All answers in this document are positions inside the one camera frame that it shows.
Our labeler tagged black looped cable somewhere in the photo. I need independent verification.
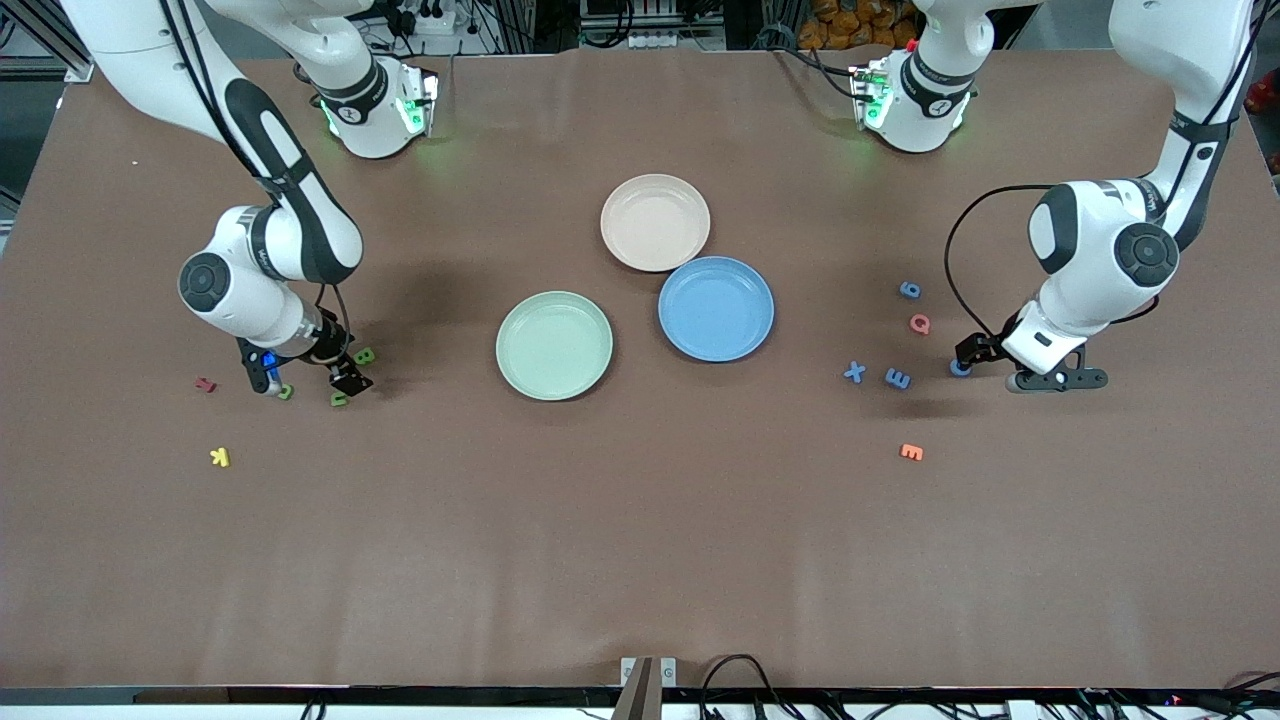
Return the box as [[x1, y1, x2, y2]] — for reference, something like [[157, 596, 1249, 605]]
[[698, 653, 801, 720]]

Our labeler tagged green plate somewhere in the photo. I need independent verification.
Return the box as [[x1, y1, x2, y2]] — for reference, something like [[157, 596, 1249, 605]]
[[495, 290, 615, 402]]

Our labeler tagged beige plate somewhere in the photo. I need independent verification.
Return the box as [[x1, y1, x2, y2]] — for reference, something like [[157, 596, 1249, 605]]
[[600, 173, 712, 273]]

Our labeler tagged blue plate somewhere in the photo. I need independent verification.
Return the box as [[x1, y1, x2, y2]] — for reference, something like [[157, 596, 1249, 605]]
[[657, 255, 776, 363]]

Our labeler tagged brown mounting post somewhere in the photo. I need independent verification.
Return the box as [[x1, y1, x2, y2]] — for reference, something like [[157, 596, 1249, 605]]
[[610, 657, 663, 720]]

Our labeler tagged aluminium frame post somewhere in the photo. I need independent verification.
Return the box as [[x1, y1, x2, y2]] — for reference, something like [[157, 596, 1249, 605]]
[[20, 0, 98, 84]]

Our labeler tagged orange fruit net bag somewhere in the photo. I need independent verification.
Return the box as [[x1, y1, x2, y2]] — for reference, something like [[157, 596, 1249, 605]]
[[800, 0, 921, 51]]

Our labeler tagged silver mounting bracket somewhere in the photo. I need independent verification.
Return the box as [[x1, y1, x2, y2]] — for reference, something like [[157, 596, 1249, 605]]
[[620, 656, 678, 689]]

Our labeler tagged brown table cover sheet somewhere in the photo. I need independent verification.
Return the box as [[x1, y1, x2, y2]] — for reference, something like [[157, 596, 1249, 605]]
[[0, 45, 1280, 693]]

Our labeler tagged white power strip with plugs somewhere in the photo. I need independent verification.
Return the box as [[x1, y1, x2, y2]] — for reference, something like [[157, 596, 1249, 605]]
[[395, 0, 457, 37]]

